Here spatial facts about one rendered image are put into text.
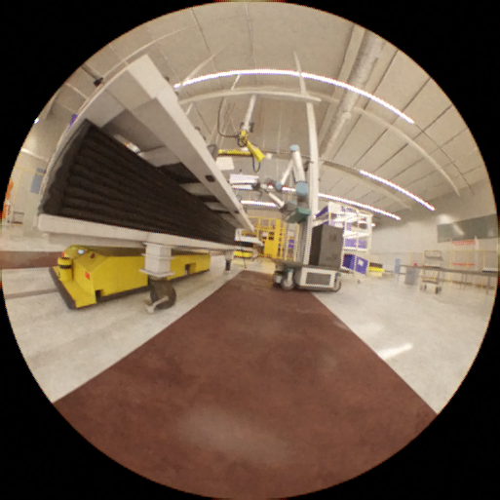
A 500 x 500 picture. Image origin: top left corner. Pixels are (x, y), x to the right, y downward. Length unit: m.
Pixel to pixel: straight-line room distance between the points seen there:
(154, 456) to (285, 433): 0.28
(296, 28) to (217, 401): 10.42
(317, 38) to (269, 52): 2.61
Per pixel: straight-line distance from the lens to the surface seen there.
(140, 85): 0.48
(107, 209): 0.71
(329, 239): 1.94
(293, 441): 0.44
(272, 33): 9.98
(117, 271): 0.96
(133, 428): 0.45
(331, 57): 10.40
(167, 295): 0.89
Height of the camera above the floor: 0.40
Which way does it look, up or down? level
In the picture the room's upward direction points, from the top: 8 degrees clockwise
